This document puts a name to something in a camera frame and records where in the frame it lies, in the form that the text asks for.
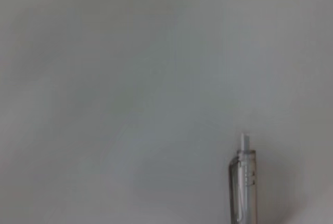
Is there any silver clear ballpoint pen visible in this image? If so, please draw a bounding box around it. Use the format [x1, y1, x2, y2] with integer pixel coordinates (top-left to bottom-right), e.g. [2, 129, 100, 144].
[228, 132, 258, 224]

